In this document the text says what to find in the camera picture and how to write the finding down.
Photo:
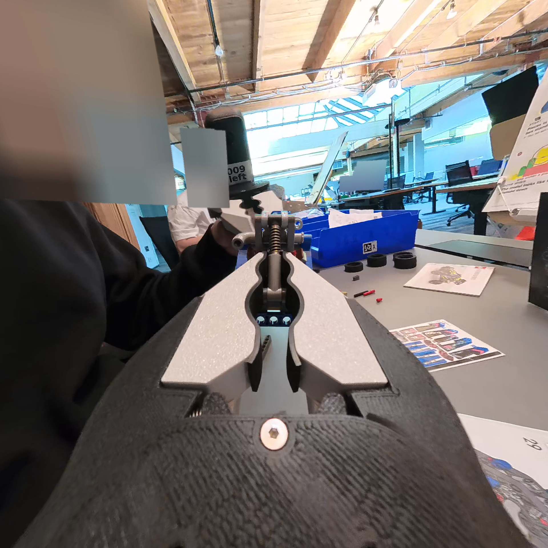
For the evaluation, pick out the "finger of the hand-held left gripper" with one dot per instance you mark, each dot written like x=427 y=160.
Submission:
x=237 y=220
x=269 y=201

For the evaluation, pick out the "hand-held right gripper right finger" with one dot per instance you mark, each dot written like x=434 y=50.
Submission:
x=338 y=342

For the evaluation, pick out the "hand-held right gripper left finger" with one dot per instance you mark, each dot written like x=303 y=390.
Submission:
x=214 y=342

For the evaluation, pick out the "blue grey lego model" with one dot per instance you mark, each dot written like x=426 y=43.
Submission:
x=274 y=239

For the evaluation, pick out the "lego instruction booklet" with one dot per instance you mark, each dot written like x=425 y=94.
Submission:
x=513 y=471

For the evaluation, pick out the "lego sticker sheet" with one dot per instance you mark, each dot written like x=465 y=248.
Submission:
x=445 y=342

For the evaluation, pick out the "lego set box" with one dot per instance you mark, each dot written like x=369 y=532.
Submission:
x=538 y=274

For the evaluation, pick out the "person's left hand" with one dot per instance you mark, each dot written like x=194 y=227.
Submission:
x=224 y=239

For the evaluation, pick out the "brown cardboard sheet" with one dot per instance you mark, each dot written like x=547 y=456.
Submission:
x=327 y=167

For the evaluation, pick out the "black rubber tyre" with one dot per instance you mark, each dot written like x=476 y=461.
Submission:
x=376 y=260
x=353 y=267
x=405 y=262
x=404 y=254

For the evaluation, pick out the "white paper sheets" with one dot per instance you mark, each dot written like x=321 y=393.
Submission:
x=355 y=217

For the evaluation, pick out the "blue bin with white label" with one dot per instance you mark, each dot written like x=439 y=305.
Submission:
x=364 y=239

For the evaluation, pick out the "wooden cabinet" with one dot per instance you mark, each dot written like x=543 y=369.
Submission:
x=115 y=222

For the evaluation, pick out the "small booklet with buggy cover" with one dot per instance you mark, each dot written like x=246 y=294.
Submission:
x=449 y=280

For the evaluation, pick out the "white ceiling projector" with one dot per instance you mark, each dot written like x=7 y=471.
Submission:
x=383 y=92

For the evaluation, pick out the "long wooden office desk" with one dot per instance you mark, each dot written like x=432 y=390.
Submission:
x=428 y=188

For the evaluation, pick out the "person's black clothed body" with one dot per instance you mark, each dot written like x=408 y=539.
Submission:
x=51 y=342

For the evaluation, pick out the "dark computer monitor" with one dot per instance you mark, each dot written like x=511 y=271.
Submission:
x=471 y=248

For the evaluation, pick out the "black office chair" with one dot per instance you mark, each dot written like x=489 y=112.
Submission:
x=459 y=180

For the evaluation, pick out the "orange traffic cone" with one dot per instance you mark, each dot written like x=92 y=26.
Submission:
x=524 y=233

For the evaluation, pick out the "white instruction poster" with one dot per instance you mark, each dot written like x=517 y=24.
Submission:
x=522 y=171

